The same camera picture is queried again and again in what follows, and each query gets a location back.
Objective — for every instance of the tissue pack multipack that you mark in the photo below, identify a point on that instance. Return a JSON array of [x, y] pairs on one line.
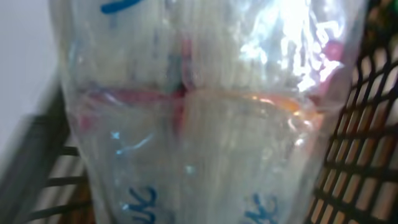
[[212, 111]]

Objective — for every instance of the grey plastic basket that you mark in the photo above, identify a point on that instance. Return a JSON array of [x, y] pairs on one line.
[[358, 182]]

